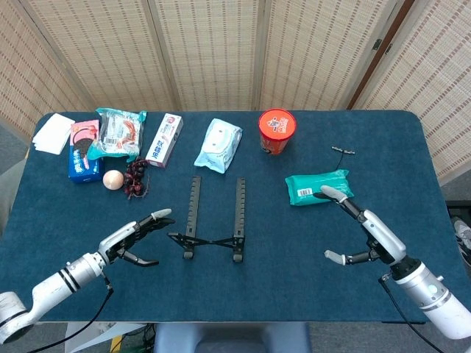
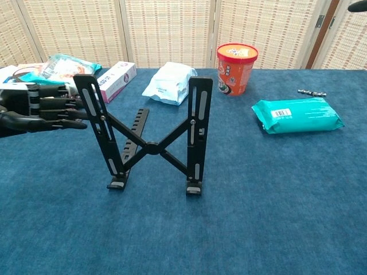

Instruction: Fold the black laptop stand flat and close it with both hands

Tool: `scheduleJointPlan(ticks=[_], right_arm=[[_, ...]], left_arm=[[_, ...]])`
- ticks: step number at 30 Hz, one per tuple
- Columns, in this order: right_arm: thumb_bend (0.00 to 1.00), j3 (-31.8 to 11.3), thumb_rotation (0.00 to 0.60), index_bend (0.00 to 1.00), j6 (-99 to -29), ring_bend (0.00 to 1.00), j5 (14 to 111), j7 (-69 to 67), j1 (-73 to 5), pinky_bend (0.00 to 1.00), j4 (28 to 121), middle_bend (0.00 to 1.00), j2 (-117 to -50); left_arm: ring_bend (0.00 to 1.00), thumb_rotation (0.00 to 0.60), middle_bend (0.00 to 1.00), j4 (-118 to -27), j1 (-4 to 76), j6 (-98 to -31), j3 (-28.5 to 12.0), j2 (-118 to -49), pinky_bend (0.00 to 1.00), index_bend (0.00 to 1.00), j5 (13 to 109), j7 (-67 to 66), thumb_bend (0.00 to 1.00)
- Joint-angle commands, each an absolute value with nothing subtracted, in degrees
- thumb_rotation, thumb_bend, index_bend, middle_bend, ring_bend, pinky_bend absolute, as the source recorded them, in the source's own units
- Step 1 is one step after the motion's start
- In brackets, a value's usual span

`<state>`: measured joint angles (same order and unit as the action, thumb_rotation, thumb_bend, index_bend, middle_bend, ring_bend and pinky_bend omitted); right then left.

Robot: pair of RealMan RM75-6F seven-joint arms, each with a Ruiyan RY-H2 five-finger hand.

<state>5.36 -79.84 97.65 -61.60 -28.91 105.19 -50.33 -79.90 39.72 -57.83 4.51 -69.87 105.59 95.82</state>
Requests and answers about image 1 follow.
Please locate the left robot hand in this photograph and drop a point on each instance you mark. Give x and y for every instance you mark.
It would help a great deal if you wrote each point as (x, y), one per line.
(117, 237)

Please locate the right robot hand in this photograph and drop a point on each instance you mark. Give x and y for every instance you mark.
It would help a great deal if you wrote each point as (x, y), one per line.
(384, 237)

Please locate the black folding laptop stand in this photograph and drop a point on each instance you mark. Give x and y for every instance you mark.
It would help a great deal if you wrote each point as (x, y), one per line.
(239, 206)

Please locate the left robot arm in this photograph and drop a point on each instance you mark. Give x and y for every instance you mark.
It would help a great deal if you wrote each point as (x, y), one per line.
(48, 287)

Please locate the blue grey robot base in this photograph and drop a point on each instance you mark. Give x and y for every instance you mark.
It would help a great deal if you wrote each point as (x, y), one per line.
(232, 338)

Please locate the peach coloured egg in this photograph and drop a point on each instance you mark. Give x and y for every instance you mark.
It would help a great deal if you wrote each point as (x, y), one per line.
(113, 179)

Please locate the dark red grape bunch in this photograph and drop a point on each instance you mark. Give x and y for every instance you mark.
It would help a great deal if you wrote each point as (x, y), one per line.
(133, 176)

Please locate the grey sneaker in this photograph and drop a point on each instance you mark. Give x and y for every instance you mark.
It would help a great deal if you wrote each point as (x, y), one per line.
(463, 239)

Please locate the blue Oreo cookie box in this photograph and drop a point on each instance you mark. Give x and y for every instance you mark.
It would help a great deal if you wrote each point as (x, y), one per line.
(82, 165)

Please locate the green wet wipes pack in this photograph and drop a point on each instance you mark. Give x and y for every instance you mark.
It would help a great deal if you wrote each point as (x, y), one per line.
(309, 182)

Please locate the teal clear snack bag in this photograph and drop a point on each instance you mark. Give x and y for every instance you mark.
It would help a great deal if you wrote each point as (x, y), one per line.
(117, 134)

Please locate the white toothpaste box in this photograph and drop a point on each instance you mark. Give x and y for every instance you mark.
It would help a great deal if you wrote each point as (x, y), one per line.
(163, 141)

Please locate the blue felt table cover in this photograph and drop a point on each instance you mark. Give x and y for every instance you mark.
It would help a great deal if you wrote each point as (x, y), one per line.
(294, 294)

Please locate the white napkin stack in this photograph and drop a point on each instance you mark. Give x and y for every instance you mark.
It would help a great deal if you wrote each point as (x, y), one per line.
(53, 134)

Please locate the light blue wipes pack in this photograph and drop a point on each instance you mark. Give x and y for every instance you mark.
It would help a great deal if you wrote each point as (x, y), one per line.
(217, 145)

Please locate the orange instant noodle cup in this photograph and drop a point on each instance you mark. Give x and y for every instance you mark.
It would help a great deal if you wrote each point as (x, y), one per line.
(276, 127)

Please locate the black screen hinge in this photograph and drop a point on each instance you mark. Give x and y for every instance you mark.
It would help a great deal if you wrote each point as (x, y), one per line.
(388, 49)
(377, 44)

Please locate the bamboo folding screen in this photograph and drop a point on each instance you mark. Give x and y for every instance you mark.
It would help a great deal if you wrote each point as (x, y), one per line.
(213, 55)

